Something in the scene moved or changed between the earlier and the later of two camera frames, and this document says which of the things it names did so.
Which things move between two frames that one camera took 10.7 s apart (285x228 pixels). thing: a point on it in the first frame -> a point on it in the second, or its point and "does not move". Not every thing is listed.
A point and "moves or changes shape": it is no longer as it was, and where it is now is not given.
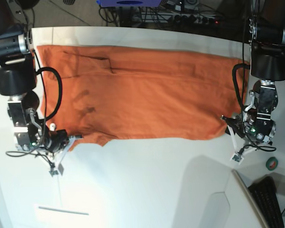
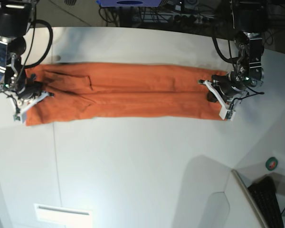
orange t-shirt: (103, 94) moves or changes shape
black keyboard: (264, 190) does not move
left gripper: (59, 143) -> (30, 93)
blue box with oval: (129, 3) does not move
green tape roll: (271, 163) does not move
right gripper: (236, 125) -> (223, 88)
